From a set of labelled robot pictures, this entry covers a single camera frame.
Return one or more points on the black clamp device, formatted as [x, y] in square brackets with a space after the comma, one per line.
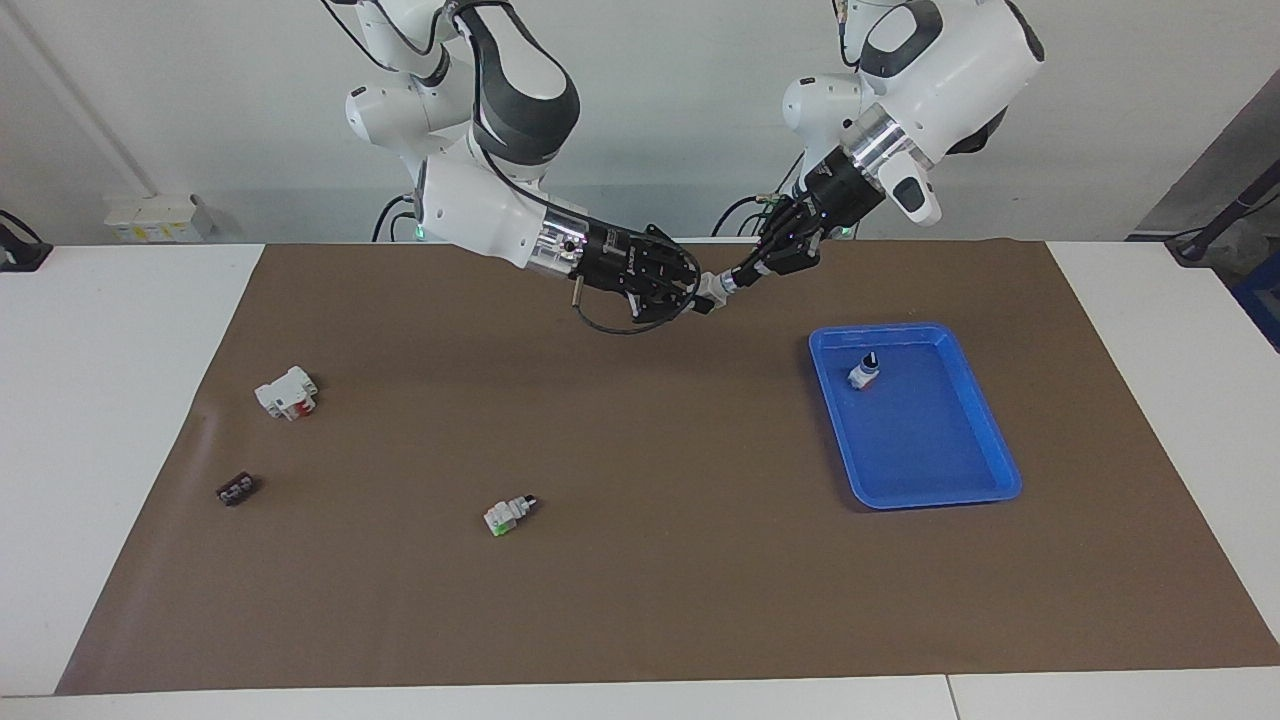
[22, 250]

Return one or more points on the brown table mat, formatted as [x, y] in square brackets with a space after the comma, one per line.
[600, 560]

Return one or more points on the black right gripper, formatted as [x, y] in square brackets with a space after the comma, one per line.
[608, 258]

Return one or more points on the blue plastic tray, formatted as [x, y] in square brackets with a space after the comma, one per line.
[920, 450]

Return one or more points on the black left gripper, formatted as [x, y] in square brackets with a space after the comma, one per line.
[845, 188]

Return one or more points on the small dark terminal block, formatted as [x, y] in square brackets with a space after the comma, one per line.
[237, 490]

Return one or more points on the white selector switch black knob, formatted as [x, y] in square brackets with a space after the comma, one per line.
[718, 288]
[505, 515]

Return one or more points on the white selector switch green base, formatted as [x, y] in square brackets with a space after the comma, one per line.
[863, 374]

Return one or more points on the blue crate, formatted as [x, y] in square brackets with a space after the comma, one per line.
[1262, 305]

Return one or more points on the black stand pole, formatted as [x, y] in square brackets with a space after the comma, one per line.
[1225, 215]

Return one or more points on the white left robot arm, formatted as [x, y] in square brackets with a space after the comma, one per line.
[940, 70]

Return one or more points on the white power strip box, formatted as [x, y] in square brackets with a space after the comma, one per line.
[160, 218]

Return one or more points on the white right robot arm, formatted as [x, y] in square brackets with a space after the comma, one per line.
[480, 200]

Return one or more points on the white circuit breaker red lever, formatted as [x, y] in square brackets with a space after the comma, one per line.
[282, 392]

